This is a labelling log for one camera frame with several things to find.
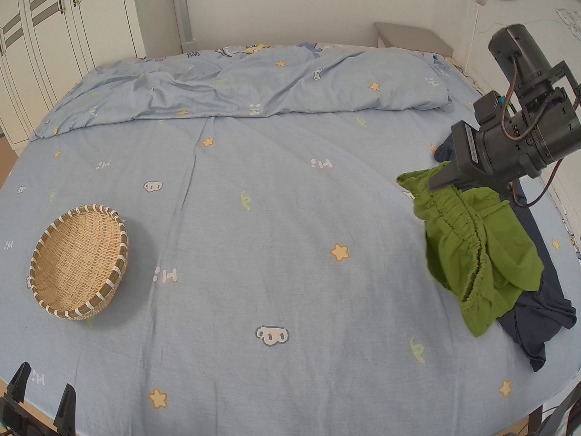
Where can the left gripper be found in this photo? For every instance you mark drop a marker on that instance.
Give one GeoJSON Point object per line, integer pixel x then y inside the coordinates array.
{"type": "Point", "coordinates": [18, 420]}

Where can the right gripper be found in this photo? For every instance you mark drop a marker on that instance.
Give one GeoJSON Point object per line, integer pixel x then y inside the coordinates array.
{"type": "Point", "coordinates": [513, 152]}

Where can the green shorts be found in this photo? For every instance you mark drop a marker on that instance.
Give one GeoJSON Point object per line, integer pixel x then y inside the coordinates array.
{"type": "Point", "coordinates": [458, 252]}

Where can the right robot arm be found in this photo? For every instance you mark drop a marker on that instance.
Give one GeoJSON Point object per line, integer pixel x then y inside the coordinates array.
{"type": "Point", "coordinates": [522, 48]}

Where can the round woven basket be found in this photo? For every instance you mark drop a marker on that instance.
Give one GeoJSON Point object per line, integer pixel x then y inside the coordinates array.
{"type": "Point", "coordinates": [77, 261]}

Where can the bed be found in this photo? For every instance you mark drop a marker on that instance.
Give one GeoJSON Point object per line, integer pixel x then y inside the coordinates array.
{"type": "Point", "coordinates": [272, 225]}

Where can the grey bedside table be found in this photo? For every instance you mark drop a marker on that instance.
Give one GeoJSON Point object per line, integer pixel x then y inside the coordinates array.
{"type": "Point", "coordinates": [408, 37]}

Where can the dark blue T-shirt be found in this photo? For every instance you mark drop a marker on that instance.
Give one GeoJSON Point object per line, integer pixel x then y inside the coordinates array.
{"type": "Point", "coordinates": [535, 316]}

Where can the pale blue quilt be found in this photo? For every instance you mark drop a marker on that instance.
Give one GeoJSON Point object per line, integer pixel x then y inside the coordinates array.
{"type": "Point", "coordinates": [236, 89]}

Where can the white wardrobe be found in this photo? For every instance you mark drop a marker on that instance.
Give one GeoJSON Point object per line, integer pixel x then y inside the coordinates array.
{"type": "Point", "coordinates": [54, 39]}

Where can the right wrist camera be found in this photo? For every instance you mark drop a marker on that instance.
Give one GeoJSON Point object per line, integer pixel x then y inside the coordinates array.
{"type": "Point", "coordinates": [488, 109]}

